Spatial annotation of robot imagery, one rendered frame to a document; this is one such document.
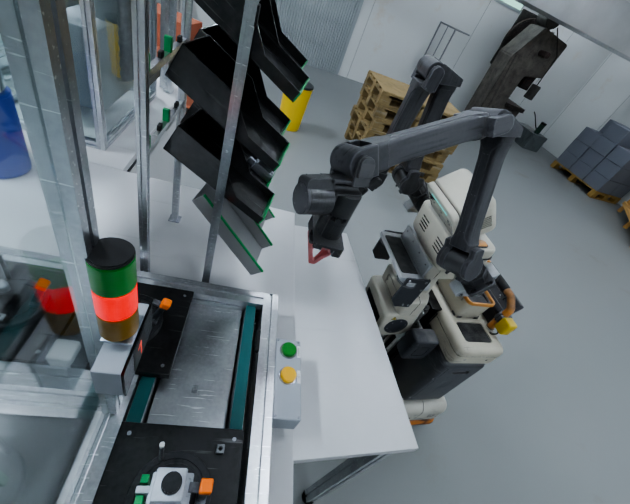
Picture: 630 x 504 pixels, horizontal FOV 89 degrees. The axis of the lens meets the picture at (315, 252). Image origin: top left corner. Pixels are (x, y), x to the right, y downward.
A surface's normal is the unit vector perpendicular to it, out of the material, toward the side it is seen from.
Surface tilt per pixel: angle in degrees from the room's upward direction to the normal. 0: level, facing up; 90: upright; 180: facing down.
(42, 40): 90
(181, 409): 0
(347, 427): 0
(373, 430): 0
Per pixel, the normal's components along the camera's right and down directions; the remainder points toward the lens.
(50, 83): 0.04, 0.69
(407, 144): 0.51, 0.37
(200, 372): 0.33, -0.70
